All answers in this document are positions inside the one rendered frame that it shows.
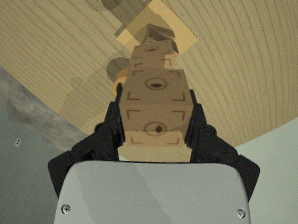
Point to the light tan square board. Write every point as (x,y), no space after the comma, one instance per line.
(157,13)

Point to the brown cardboard carton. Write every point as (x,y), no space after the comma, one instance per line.
(153,55)
(154,36)
(164,31)
(155,107)

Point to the tan hollow ring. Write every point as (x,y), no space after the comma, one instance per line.
(120,77)

